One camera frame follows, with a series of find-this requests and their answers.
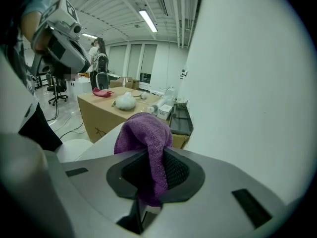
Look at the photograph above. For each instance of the large brown cardboard box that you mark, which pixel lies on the large brown cardboard box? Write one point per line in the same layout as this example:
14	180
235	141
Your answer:
99	113

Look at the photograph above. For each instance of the ceiling tube light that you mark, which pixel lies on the ceiling tube light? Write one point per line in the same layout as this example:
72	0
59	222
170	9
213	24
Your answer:
148	21

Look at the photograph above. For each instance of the small white box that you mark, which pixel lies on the small white box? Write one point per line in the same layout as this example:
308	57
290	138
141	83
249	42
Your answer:
164	111

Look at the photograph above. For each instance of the person's left hand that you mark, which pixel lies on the person's left hand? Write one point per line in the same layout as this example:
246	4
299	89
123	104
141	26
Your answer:
42	42

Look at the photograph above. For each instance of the person's grey black-patterned garment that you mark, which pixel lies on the person's grey black-patterned garment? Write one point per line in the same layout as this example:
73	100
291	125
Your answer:
15	88

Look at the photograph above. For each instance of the grey metal tray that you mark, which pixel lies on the grey metal tray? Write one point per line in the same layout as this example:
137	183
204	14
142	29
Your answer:
182	123

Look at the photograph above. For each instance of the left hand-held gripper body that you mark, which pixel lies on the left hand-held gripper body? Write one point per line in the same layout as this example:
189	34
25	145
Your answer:
62	11

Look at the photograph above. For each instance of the white fluffy duster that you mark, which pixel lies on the white fluffy duster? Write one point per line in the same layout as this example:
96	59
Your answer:
125	103

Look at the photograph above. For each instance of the person's light blue shirt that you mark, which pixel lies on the person's light blue shirt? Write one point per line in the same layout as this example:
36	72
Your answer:
37	1

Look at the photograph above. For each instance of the black wall bracket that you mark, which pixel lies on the black wall bracket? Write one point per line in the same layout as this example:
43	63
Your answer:
183	74

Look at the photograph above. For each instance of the black office chair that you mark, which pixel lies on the black office chair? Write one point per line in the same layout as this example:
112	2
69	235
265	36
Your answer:
58	88

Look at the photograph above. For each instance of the white toilet with lid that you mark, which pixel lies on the white toilet with lid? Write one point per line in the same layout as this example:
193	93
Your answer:
106	142

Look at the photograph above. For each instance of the person's left forearm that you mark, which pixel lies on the person's left forearm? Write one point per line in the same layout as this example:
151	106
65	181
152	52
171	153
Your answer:
29	26

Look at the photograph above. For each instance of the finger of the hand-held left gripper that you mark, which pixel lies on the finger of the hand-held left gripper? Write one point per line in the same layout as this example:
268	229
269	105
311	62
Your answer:
79	61

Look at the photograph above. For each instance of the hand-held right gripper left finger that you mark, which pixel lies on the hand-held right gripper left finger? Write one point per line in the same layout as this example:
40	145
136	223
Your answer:
94	180

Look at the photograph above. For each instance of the purple microfibre cloth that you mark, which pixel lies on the purple microfibre cloth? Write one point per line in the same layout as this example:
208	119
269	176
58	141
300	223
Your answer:
146	133

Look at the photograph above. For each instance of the white cabinet with black fittings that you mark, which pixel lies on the white cabinet with black fittings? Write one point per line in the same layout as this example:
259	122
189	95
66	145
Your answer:
81	87

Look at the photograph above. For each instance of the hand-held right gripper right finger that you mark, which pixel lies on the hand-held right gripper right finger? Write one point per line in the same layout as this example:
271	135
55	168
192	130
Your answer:
223	195

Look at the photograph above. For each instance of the red cloth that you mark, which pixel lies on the red cloth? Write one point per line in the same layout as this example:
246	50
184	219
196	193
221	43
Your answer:
101	92

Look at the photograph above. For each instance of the small cardboard box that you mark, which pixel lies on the small cardboard box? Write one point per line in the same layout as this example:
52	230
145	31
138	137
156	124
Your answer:
121	82

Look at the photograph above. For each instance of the person's black trousers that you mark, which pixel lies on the person's black trousers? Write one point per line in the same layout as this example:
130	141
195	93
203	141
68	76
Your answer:
42	130

